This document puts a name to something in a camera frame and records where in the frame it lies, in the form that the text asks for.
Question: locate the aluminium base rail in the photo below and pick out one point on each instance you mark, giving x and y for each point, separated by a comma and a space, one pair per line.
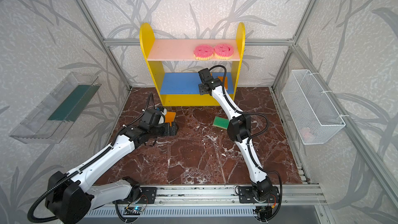
228, 195

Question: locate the yellow sponge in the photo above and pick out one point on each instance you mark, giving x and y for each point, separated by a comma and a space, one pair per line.
170, 117

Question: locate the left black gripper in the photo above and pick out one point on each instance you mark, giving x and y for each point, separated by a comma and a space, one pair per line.
167, 132

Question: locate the green sponge upper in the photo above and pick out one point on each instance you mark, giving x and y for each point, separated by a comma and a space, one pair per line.
221, 122

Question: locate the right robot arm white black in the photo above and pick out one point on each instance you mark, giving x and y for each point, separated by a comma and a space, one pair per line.
264, 183

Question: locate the clear plastic wall tray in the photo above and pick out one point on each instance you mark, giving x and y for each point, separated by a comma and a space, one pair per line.
36, 128

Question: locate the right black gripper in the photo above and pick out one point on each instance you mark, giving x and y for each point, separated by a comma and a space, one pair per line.
200, 88

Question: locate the white wire mesh basket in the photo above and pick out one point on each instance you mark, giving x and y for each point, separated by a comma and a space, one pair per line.
314, 115

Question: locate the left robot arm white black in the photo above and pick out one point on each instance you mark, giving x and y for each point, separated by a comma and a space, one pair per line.
70, 196

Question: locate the orange sponge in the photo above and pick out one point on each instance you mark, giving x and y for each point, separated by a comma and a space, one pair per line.
226, 84

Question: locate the yellow shelf with coloured boards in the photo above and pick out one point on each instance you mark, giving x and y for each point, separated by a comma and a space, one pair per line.
182, 89

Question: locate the pink smiley sponge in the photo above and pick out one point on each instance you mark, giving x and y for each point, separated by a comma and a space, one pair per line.
223, 52
203, 52

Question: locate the dark green tray liner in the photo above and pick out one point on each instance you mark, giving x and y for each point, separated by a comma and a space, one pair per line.
74, 104

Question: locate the green circuit board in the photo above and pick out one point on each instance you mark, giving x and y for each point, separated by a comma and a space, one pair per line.
134, 210

